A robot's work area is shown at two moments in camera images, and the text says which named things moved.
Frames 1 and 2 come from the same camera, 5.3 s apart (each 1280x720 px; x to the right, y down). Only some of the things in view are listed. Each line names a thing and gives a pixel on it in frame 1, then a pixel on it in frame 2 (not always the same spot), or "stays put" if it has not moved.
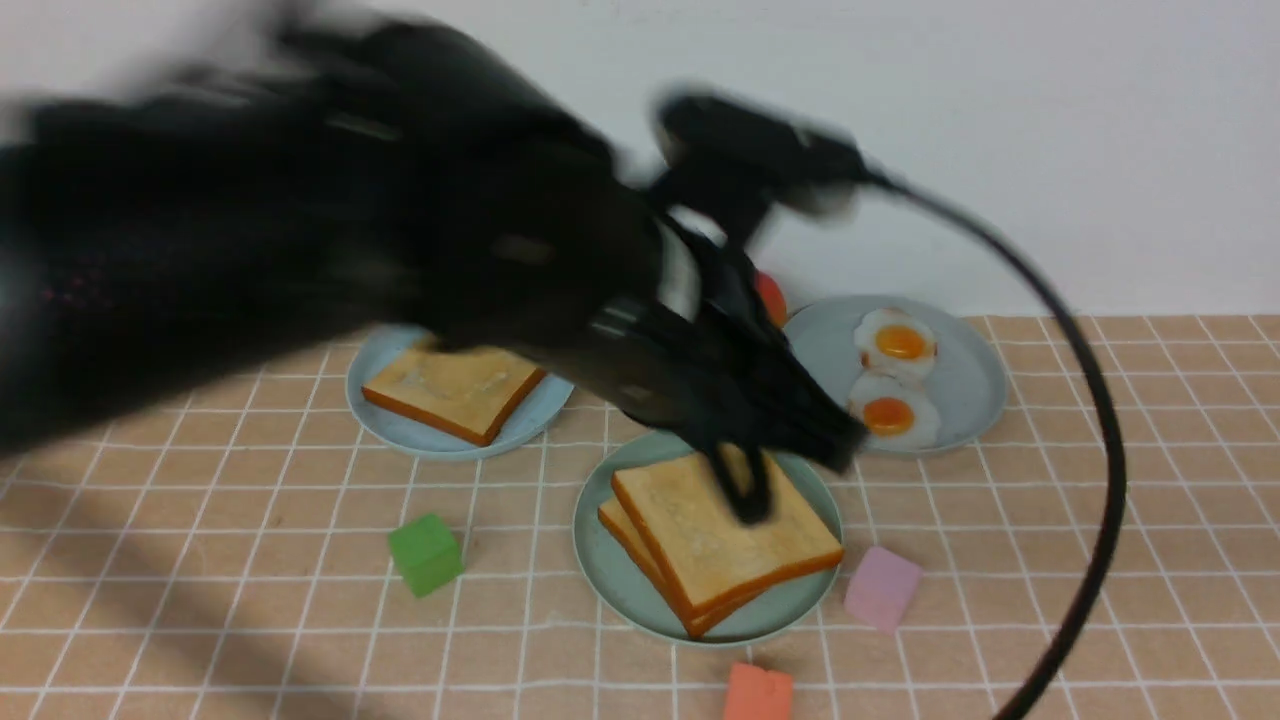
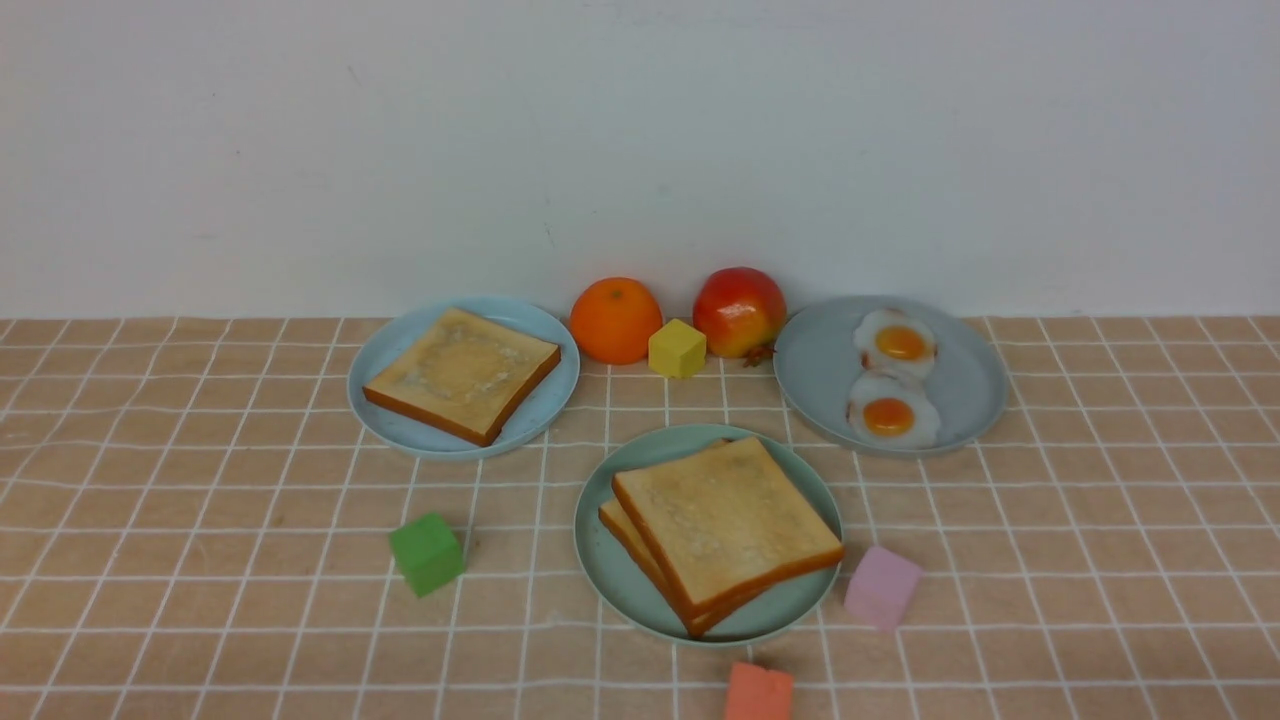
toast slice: x=717 y=558 -> x=622 y=522
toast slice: x=717 y=564 stays put
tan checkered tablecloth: x=271 y=557 stays put
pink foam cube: x=881 y=589 stays put
